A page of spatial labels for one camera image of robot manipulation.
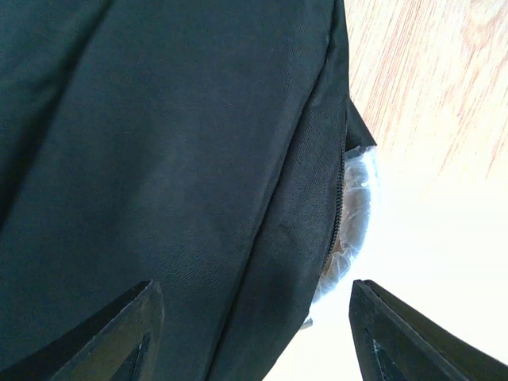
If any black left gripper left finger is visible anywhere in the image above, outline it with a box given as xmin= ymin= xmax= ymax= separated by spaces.
xmin=1 ymin=280 xmax=164 ymax=380

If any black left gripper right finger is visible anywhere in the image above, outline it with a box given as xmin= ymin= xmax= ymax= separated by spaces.
xmin=348 ymin=279 xmax=507 ymax=381

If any black student backpack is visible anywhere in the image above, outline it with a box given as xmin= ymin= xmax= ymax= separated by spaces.
xmin=1 ymin=1 xmax=374 ymax=380

